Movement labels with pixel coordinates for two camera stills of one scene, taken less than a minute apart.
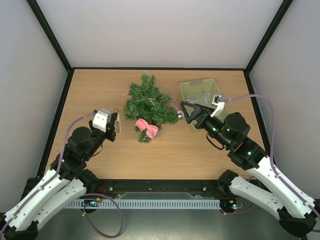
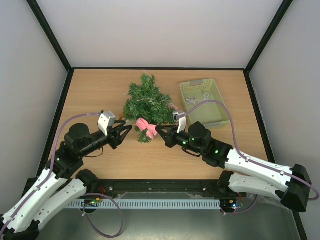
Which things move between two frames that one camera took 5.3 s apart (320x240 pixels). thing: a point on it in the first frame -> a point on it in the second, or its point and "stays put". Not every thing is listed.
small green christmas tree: [147, 107] stays put
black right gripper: [198, 115] -> [170, 136]
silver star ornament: [193, 100] stays put
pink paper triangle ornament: [173, 106] stays put
